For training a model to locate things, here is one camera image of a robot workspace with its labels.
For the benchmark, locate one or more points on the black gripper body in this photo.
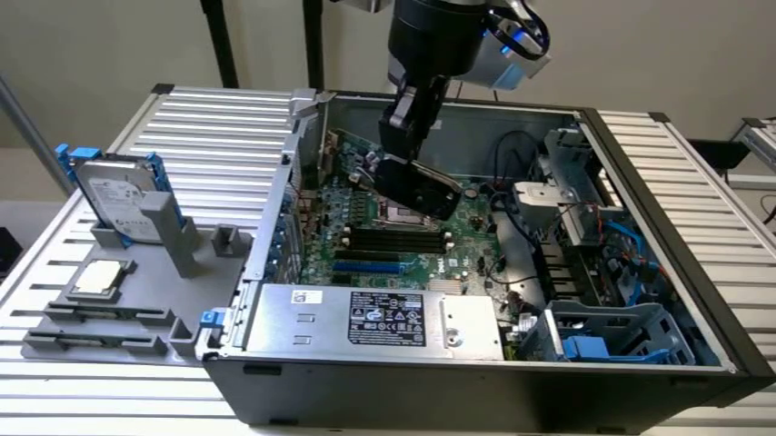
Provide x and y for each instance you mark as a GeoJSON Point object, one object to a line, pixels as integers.
{"type": "Point", "coordinates": [433, 41]}

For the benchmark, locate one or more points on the black heatsink fan module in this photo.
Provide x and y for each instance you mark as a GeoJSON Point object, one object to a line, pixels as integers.
{"type": "Point", "coordinates": [419, 191]}

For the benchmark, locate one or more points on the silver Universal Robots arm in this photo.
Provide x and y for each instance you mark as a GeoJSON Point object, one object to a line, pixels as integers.
{"type": "Point", "coordinates": [516, 54]}

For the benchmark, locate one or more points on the black RAM slot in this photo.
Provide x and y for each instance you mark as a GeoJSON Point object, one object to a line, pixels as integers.
{"type": "Point", "coordinates": [395, 248]}
{"type": "Point", "coordinates": [400, 236]}
{"type": "Point", "coordinates": [397, 242]}
{"type": "Point", "coordinates": [400, 230]}

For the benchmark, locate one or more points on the black expansion slot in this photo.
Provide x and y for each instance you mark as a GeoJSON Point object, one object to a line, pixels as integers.
{"type": "Point", "coordinates": [367, 255]}

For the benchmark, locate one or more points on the blue expansion slot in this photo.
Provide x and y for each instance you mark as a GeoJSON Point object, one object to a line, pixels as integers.
{"type": "Point", "coordinates": [367, 268]}

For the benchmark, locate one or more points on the green motherboard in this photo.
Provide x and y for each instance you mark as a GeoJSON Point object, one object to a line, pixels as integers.
{"type": "Point", "coordinates": [364, 204]}

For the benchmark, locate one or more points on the silver case hinge latch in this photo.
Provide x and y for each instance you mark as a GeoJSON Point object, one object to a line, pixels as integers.
{"type": "Point", "coordinates": [306, 102]}

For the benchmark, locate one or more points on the CPU socket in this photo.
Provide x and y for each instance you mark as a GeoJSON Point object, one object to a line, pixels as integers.
{"type": "Point", "coordinates": [397, 213]}

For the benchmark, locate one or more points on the round coin battery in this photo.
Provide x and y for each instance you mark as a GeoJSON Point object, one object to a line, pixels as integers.
{"type": "Point", "coordinates": [469, 193]}

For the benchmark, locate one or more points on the black stand pole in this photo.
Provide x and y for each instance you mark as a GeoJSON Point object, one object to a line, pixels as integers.
{"type": "Point", "coordinates": [313, 41]}
{"type": "Point", "coordinates": [224, 41]}

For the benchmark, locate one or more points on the white grey fan shroud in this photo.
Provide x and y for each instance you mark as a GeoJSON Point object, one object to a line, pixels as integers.
{"type": "Point", "coordinates": [536, 195]}

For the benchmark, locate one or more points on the grey metal drive cage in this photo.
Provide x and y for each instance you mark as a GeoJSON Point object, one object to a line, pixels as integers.
{"type": "Point", "coordinates": [576, 172]}

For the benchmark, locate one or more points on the small finned chipset heatsink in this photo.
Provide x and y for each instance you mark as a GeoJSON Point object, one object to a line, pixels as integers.
{"type": "Point", "coordinates": [449, 286]}

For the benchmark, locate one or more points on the blue disk carrier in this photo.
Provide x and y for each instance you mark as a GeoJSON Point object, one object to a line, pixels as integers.
{"type": "Point", "coordinates": [161, 181]}

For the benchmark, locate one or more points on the silver power supply unit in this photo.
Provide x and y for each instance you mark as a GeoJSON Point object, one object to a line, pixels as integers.
{"type": "Point", "coordinates": [340, 322]}

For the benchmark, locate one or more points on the black box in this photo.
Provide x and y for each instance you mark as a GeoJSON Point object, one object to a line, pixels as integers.
{"type": "Point", "coordinates": [719, 154]}

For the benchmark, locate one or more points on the silver hard disk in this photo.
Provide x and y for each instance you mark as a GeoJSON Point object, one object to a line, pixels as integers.
{"type": "Point", "coordinates": [118, 200]}

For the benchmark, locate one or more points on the blue case latch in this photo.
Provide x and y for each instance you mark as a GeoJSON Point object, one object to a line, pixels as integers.
{"type": "Point", "coordinates": [213, 320]}

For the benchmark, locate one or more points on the grey parts rack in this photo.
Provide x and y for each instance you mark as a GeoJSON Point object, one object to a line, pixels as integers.
{"type": "Point", "coordinates": [151, 290]}

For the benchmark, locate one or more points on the slatted metal side table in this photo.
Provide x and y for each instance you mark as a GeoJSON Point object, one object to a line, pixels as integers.
{"type": "Point", "coordinates": [758, 136]}

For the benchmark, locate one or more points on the black open PC case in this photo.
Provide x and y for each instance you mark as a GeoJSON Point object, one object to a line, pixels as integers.
{"type": "Point", "coordinates": [425, 386]}

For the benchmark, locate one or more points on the blue disk bay latch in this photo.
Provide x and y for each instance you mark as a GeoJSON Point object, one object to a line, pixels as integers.
{"type": "Point", "coordinates": [583, 349]}

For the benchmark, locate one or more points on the silver CPU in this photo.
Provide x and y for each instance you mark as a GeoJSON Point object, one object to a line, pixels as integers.
{"type": "Point", "coordinates": [101, 277]}

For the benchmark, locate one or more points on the grey disk bay cage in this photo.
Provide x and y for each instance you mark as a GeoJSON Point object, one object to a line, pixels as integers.
{"type": "Point", "coordinates": [643, 327]}

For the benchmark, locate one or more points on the grey metal pole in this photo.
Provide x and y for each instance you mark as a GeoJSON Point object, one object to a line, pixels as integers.
{"type": "Point", "coordinates": [27, 127]}

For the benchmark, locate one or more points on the black object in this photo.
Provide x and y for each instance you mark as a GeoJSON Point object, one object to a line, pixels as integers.
{"type": "Point", "coordinates": [7, 250]}

